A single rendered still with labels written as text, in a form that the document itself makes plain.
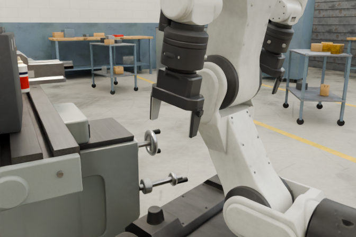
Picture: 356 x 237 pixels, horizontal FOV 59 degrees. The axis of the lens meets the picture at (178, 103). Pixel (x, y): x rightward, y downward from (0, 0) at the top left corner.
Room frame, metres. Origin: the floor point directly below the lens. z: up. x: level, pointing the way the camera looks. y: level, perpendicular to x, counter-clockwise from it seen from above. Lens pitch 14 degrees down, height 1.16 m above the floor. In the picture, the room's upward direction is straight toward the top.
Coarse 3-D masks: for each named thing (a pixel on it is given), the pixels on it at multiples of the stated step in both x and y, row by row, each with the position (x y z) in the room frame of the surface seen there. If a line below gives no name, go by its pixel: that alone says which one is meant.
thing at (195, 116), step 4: (192, 112) 0.59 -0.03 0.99; (196, 112) 0.60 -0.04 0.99; (200, 112) 0.60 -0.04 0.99; (192, 116) 0.59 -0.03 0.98; (196, 116) 0.60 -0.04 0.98; (200, 116) 0.61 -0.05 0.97; (192, 120) 0.60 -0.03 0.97; (196, 120) 0.60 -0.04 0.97; (192, 124) 0.60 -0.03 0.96; (196, 124) 0.61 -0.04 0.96; (192, 128) 0.60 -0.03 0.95; (196, 128) 0.61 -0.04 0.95; (192, 132) 0.60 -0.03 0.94; (196, 132) 0.61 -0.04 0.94; (188, 136) 0.61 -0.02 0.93; (192, 136) 0.60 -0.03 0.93
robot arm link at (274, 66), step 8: (264, 40) 0.99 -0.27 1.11; (272, 40) 0.97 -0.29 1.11; (280, 40) 0.96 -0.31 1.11; (288, 40) 0.97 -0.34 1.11; (264, 48) 0.99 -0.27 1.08; (272, 48) 0.97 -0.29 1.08; (280, 48) 0.97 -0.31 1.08; (264, 56) 1.01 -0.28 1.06; (272, 56) 0.99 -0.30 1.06; (280, 56) 1.00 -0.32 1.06; (264, 64) 1.01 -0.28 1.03; (272, 64) 0.99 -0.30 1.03; (280, 64) 0.99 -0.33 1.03; (264, 72) 1.00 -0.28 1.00; (272, 72) 0.99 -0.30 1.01; (280, 72) 0.98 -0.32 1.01
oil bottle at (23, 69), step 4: (20, 60) 0.95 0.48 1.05; (20, 64) 0.95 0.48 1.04; (24, 64) 0.96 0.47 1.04; (20, 68) 0.94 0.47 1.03; (24, 68) 0.95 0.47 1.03; (20, 72) 0.94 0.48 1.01; (24, 72) 0.95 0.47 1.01; (20, 76) 0.94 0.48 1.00; (24, 76) 0.94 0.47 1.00; (20, 80) 0.94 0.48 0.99; (24, 80) 0.94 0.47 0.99; (28, 80) 0.96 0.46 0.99; (24, 84) 0.94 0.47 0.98; (28, 84) 0.95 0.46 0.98; (24, 88) 0.94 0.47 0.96; (28, 88) 0.95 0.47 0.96; (24, 92) 0.94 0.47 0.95
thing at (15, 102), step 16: (0, 32) 0.62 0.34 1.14; (0, 48) 0.57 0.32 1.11; (0, 64) 0.57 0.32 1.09; (16, 64) 0.71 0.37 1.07; (0, 80) 0.57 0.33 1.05; (16, 80) 0.64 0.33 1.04; (0, 96) 0.57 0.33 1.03; (16, 96) 0.58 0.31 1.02; (0, 112) 0.57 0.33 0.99; (16, 112) 0.58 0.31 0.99; (0, 128) 0.56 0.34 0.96; (16, 128) 0.58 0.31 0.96
